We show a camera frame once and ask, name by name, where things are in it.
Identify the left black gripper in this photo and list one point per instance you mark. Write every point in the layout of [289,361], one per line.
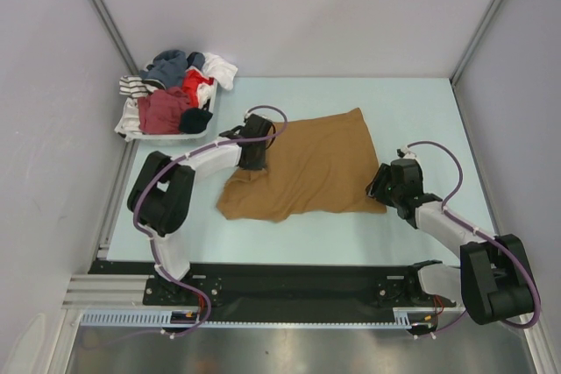
[258,164]

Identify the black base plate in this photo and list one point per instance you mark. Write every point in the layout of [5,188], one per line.
[314,290]

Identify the slotted cable duct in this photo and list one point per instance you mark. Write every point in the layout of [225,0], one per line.
[185,319]

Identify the white garment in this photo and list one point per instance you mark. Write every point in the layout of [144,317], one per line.
[221,70]

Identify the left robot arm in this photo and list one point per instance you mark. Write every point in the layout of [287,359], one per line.
[160,197]

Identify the black garment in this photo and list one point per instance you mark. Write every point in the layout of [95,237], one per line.
[194,121]

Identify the maroon garment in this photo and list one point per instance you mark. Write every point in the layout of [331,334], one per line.
[160,112]

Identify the blue grey garment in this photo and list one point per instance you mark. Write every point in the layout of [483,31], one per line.
[167,70]

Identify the aluminium rail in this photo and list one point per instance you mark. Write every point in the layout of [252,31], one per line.
[105,291]

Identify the striped garment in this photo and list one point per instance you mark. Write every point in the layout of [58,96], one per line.
[132,86]

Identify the tan tank top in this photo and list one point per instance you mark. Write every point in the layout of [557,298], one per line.
[322,164]

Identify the red garment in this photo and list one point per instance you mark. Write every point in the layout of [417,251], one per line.
[197,83]

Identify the white laundry basket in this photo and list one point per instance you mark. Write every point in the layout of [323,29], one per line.
[128,125]

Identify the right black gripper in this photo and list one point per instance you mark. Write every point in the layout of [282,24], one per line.
[375,187]

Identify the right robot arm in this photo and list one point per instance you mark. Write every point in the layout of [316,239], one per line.
[493,281]

